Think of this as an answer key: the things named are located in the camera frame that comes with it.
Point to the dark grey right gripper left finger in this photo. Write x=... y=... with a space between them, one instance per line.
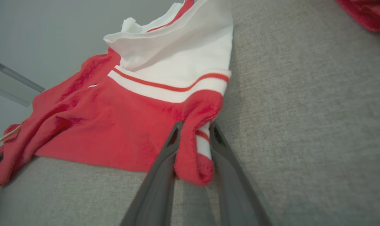
x=158 y=188

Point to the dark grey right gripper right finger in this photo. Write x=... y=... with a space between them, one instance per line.
x=237 y=194

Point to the red and white striped shirt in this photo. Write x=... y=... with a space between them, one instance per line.
x=121 y=125

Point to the red shorts with elastic waist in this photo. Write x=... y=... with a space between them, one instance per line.
x=368 y=14

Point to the grey metal partition post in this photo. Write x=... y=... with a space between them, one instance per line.
x=11 y=80

